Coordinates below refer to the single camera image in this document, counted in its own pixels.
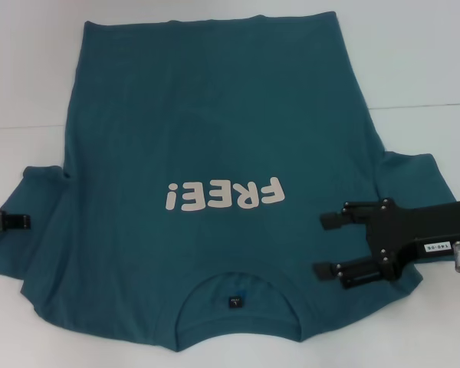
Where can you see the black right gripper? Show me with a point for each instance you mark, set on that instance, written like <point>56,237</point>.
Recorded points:
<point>402,234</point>

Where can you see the teal shirt with FREE print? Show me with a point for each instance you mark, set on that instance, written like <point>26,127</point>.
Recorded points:
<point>230,115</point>

